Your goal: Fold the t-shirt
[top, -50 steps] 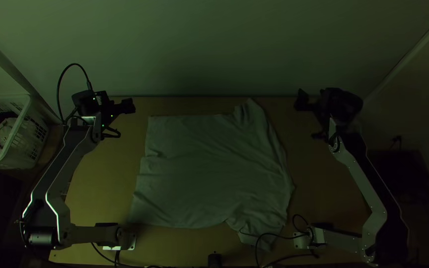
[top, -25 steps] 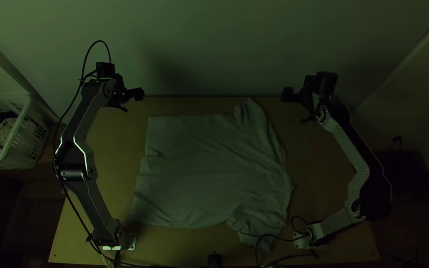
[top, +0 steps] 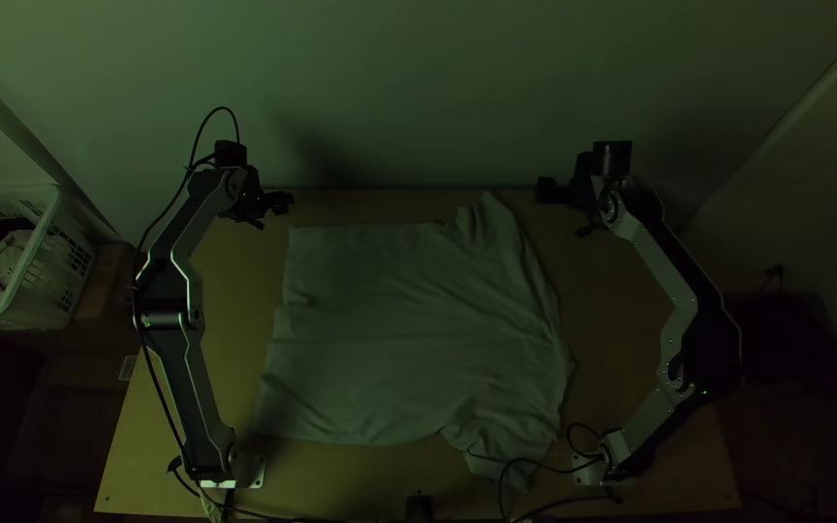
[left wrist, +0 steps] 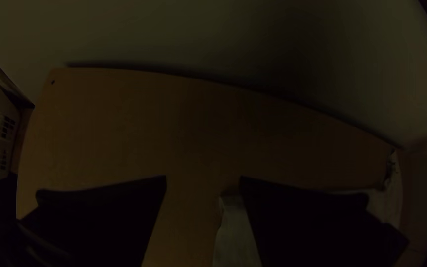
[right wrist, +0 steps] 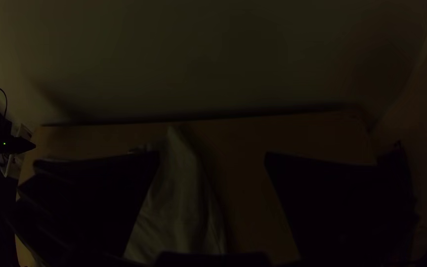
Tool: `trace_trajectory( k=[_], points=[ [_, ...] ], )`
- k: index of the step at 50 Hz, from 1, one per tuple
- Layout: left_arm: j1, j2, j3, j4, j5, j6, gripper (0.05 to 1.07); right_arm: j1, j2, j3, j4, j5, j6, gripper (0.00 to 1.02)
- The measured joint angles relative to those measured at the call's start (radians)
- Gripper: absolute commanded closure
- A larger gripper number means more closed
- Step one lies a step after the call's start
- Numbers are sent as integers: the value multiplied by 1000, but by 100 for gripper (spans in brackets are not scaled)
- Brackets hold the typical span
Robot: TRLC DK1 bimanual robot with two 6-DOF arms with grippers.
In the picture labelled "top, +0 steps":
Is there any white t-shirt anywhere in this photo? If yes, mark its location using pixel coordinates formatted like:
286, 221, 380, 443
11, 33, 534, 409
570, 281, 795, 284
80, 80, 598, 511
249, 191, 576, 489

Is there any white laundry basket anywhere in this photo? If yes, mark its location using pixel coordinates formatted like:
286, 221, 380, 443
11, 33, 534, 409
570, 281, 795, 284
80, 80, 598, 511
0, 184, 97, 332

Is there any black cable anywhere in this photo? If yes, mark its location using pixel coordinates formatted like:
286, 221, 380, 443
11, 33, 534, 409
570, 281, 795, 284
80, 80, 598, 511
464, 421, 625, 523
135, 106, 242, 256
130, 319, 245, 523

